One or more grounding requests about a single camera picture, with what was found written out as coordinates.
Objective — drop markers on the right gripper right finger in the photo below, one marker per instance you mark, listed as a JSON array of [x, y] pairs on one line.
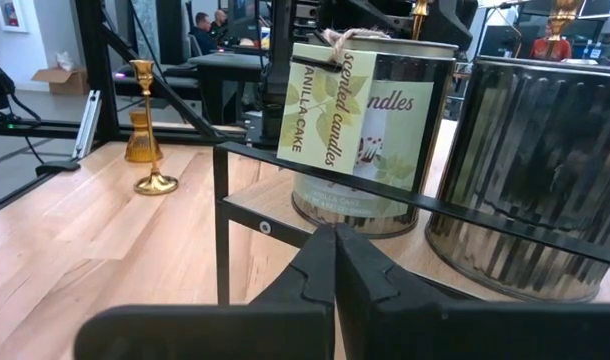
[[485, 332]]

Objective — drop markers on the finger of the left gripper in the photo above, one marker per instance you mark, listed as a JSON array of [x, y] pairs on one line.
[[452, 20], [380, 10]]

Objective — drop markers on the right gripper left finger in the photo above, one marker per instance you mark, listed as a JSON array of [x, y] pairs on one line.
[[210, 332]]

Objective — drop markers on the silver scented candle tin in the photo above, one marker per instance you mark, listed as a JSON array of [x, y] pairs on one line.
[[535, 165], [400, 115]]

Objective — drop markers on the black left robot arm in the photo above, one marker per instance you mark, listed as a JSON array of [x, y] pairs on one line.
[[280, 75]]

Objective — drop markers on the amber glass candle holder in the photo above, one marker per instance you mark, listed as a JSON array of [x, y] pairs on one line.
[[137, 147]]

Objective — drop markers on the black monitor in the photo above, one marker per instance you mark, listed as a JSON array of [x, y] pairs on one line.
[[495, 40]]

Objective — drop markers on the person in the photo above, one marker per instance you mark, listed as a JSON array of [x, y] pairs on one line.
[[220, 20], [540, 50], [202, 35]]

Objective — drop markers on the wooden shelf riser black legs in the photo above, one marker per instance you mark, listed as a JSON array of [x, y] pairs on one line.
[[265, 197]]

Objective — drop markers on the dark desk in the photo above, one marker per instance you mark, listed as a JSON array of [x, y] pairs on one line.
[[225, 62]]

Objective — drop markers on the silver aluminium bar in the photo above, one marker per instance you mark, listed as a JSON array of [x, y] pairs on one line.
[[87, 125]]

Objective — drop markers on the cardboard box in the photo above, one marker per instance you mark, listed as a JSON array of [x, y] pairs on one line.
[[65, 82]]

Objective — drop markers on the black aluminium rig frame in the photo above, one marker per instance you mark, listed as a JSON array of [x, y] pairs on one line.
[[97, 75]]

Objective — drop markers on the framed wall picture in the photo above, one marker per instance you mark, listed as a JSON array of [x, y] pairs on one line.
[[11, 14]]

